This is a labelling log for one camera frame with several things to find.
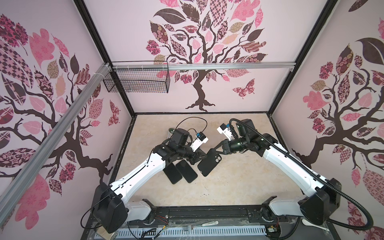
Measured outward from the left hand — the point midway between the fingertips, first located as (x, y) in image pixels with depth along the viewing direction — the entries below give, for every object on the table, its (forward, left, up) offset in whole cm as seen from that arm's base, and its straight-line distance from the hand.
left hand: (204, 157), depth 74 cm
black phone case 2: (-1, +18, -19) cm, 27 cm away
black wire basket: (+58, +47, +5) cm, 75 cm away
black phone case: (-2, -3, -2) cm, 4 cm away
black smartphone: (0, +10, -18) cm, 20 cm away
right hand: (+1, -4, +5) cm, 7 cm away
